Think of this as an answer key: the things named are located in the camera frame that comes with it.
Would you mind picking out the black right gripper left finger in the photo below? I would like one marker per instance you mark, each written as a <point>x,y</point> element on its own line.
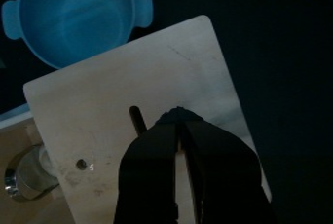
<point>147,172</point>

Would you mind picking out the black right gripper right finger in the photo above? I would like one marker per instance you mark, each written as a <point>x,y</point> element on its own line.
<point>224,176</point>

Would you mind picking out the white cutting board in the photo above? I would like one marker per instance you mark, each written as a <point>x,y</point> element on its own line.
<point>129,104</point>

